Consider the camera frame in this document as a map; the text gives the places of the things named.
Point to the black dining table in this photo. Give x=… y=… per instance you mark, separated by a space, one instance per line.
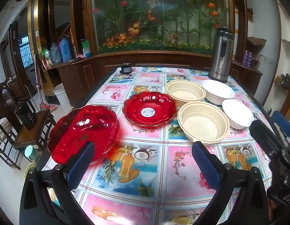
x=99 y=85

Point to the small red scalloped plate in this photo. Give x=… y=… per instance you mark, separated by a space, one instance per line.
x=156 y=107

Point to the glass tank with artificial flowers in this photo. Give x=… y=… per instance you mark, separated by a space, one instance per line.
x=159 y=16

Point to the bottle with mint lid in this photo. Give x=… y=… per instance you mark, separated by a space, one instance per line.
x=31 y=152

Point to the blue thermos flask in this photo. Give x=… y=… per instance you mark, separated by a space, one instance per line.
x=66 y=51

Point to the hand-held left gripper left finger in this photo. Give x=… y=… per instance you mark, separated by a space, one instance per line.
x=80 y=164

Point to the black kettle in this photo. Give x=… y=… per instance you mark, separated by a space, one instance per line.
x=27 y=119

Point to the wooden chair with striped cushion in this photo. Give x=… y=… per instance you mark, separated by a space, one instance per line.
x=2 y=131

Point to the large red scalloped plate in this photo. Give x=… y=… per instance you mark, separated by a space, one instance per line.
x=72 y=131

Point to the white jar with green top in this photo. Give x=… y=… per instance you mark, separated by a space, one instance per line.
x=29 y=170

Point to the brown wooden cabinet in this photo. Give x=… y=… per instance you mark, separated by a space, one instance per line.
x=72 y=77

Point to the grey blue kettle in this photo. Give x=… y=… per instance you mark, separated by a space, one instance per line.
x=56 y=54

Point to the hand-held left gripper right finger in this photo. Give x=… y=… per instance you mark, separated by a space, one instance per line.
x=204 y=164

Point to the barred window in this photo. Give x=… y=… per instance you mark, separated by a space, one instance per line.
x=26 y=51

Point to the small black device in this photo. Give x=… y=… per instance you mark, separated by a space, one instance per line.
x=125 y=69

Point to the stainless steel thermos jug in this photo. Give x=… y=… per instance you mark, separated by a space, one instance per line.
x=221 y=58

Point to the purple bottle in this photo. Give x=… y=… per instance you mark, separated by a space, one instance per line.
x=245 y=58
x=250 y=59

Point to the white foam bowl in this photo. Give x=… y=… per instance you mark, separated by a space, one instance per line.
x=236 y=112
x=217 y=91

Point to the white plastic bucket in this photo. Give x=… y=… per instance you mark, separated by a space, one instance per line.
x=62 y=96

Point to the beige plastic bowl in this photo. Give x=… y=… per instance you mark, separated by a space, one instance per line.
x=184 y=91
x=201 y=124

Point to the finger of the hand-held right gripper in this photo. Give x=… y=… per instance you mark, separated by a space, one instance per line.
x=282 y=121
x=266 y=138

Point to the green plastic bottle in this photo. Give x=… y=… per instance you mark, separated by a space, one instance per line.
x=86 y=49

